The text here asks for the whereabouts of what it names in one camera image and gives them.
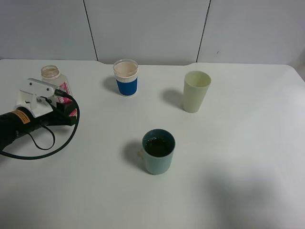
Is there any pale green plastic cup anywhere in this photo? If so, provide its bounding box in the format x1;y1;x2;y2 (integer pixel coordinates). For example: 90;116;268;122
183;71;212;113

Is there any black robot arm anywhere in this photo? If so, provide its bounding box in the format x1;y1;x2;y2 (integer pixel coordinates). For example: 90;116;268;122
0;102;76;155

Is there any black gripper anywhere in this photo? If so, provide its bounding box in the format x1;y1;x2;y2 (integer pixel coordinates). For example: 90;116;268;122
35;102;73;128

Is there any drink bottle with pink label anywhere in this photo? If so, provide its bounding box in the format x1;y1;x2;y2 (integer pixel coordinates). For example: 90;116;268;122
41;65;77;116

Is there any teal plastic cup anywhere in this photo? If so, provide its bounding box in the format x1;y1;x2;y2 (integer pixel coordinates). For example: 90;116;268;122
142;129;176;175

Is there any black braided cable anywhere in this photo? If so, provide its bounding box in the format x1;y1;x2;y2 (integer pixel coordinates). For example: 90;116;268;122
0;88;81;160

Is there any blue sleeved paper cup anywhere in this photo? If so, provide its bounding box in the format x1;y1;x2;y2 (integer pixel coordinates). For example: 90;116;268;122
113;59;138;97

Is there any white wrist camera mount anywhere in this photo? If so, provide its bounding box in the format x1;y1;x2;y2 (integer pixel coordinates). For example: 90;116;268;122
14;78;58;118

